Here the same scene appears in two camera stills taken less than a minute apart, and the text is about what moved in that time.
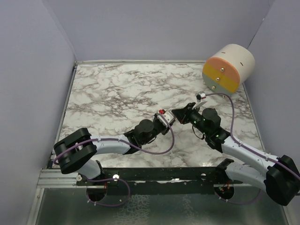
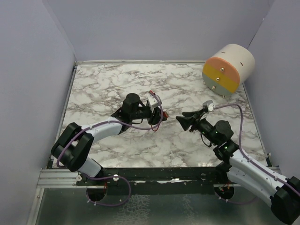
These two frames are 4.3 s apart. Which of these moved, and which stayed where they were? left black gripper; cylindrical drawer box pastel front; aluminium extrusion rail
Moved: left black gripper
Stayed: aluminium extrusion rail; cylindrical drawer box pastel front
